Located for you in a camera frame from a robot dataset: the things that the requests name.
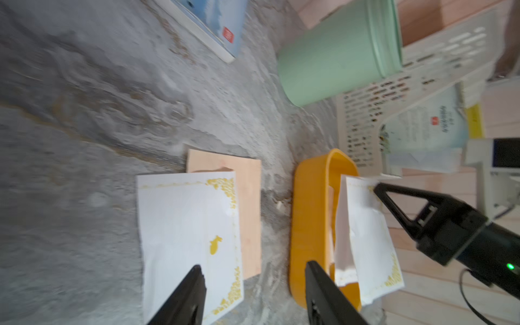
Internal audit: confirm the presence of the yellow book in organizer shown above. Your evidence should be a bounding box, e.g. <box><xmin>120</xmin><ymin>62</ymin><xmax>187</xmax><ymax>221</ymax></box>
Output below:
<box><xmin>465</xmin><ymin>104</ymin><xmax>485</xmax><ymax>139</ymax></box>

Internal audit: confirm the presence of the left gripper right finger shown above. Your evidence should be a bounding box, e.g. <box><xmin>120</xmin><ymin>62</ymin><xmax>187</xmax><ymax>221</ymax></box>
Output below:
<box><xmin>305</xmin><ymin>261</ymin><xmax>368</xmax><ymax>325</ymax></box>

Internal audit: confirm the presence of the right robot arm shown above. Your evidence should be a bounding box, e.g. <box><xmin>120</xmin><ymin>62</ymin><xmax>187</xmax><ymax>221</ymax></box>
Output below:
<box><xmin>374</xmin><ymin>183</ymin><xmax>519</xmax><ymax>298</ymax></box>

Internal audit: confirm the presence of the blue booklet on table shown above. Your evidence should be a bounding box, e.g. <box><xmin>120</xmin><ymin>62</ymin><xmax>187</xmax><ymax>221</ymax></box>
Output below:
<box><xmin>155</xmin><ymin>0</ymin><xmax>249</xmax><ymax>64</ymax></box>

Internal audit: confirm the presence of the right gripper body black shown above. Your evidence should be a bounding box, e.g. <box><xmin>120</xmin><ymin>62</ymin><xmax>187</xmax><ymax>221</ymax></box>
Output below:
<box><xmin>416</xmin><ymin>194</ymin><xmax>489</xmax><ymax>266</ymax></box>

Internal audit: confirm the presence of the yellow plastic storage box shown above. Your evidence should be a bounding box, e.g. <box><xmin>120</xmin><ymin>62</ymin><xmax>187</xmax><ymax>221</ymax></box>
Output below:
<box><xmin>288</xmin><ymin>149</ymin><xmax>359</xmax><ymax>309</ymax></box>

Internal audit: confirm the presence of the pink lined paper sheet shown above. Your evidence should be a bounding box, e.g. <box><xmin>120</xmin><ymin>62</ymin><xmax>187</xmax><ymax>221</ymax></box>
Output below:
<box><xmin>186</xmin><ymin>149</ymin><xmax>262</xmax><ymax>280</ymax></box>

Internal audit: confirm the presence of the illustrated magazine in organizer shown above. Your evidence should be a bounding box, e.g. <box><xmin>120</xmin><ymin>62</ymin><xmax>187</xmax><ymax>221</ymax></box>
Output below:
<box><xmin>380</xmin><ymin>85</ymin><xmax>469</xmax><ymax>154</ymax></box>

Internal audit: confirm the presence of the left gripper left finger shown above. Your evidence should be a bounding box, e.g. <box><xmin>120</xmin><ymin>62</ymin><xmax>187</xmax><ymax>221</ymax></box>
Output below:
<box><xmin>148</xmin><ymin>265</ymin><xmax>207</xmax><ymax>325</ymax></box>

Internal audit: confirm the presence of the white paper yellow pattern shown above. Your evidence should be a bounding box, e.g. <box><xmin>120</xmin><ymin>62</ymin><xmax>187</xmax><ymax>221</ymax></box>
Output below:
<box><xmin>136</xmin><ymin>171</ymin><xmax>245</xmax><ymax>324</ymax></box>

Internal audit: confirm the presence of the green pen holder cup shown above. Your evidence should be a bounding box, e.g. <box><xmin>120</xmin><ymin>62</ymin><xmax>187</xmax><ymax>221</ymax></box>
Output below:
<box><xmin>278</xmin><ymin>0</ymin><xmax>403</xmax><ymax>107</ymax></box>

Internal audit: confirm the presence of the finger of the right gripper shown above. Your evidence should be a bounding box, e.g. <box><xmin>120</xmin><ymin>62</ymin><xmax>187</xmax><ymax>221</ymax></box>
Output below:
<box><xmin>374</xmin><ymin>183</ymin><xmax>450</xmax><ymax>240</ymax></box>

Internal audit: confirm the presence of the white plastic file organizer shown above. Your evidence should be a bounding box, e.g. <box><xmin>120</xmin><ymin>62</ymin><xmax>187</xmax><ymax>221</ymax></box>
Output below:
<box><xmin>336</xmin><ymin>9</ymin><xmax>504</xmax><ymax>179</ymax></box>

